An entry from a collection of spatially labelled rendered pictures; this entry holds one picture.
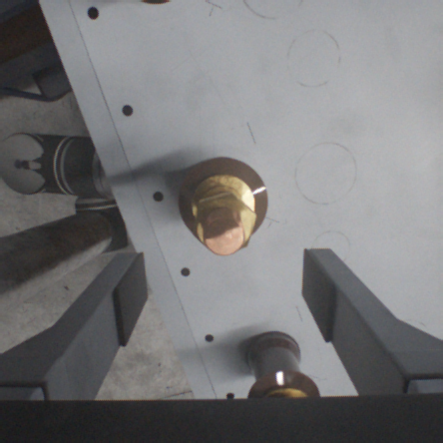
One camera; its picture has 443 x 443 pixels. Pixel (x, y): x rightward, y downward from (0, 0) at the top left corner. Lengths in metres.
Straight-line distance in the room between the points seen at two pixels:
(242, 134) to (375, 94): 0.17
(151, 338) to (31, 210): 1.09
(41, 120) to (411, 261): 1.87
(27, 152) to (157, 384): 2.05
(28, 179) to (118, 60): 0.29
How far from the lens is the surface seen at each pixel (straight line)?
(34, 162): 0.62
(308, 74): 0.43
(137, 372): 2.43
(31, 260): 0.52
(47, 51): 1.46
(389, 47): 0.47
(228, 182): 0.31
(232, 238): 0.22
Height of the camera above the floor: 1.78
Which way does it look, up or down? 75 degrees down
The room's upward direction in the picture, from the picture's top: 179 degrees counter-clockwise
